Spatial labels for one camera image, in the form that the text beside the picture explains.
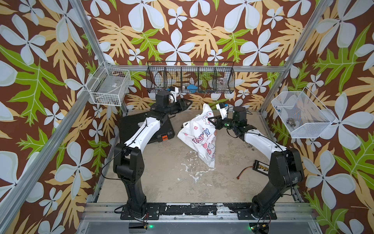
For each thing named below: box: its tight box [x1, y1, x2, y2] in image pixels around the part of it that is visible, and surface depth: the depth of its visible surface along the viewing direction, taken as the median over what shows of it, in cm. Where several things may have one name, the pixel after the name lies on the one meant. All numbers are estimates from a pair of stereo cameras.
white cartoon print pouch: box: [177, 103, 217, 169], surface depth 90 cm
